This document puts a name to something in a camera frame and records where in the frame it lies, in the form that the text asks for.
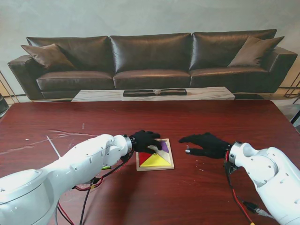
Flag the square wooden puzzle tray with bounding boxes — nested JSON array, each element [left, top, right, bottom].
[[135, 138, 175, 172]]

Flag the long black decorative tray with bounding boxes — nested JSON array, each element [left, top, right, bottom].
[[123, 88, 188, 97]]

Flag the purple tangram triangle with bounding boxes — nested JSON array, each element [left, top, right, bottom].
[[158, 140, 169, 153]]

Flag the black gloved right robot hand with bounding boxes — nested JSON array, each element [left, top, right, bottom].
[[178, 132, 232, 159]]

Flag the thin metal side table frame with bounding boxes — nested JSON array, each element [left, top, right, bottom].
[[283, 70, 300, 99], [0, 70, 21, 104]]

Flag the brown sofa cushion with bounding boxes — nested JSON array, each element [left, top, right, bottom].
[[20, 43, 76, 70], [227, 35, 285, 68]]

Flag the marble coffee table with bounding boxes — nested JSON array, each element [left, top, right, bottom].
[[71, 86, 236, 102]]

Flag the red black arm cable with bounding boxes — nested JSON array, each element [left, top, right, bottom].
[[223, 159, 261, 225], [56, 152, 132, 225]]

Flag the large red tangram triangle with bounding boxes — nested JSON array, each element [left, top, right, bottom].
[[138, 152, 153, 166]]

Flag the thin white cable tie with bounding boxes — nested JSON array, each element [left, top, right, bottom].
[[46, 135, 63, 159]]

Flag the dark brown leather sofa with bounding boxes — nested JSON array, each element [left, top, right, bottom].
[[7, 29, 298, 102]]

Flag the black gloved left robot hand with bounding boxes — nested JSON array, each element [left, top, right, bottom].
[[129, 130, 163, 154]]

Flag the large yellow tangram triangle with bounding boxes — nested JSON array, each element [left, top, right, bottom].
[[140, 154, 171, 167]]

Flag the red black right arm cable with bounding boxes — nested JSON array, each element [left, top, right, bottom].
[[223, 159, 261, 225]]

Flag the red black left arm cable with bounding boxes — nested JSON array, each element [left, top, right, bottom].
[[56, 152, 132, 225]]

